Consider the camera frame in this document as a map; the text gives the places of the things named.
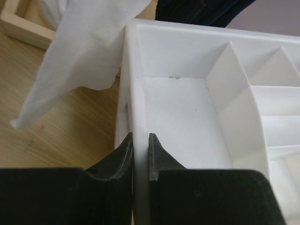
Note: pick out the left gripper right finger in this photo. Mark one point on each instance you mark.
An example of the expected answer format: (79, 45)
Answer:
(181, 196)

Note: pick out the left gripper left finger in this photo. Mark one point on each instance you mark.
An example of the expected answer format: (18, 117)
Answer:
(99, 195)

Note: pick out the white drawer organizer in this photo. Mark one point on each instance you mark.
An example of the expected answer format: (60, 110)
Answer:
(216, 98)

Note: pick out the white hanging garment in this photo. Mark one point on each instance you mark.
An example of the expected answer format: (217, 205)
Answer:
(86, 51)

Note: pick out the navy blue hanging garment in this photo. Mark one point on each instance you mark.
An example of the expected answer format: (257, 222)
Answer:
(214, 13)

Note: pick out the wooden clothes rack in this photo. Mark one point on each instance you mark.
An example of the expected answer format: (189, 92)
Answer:
(21, 19)

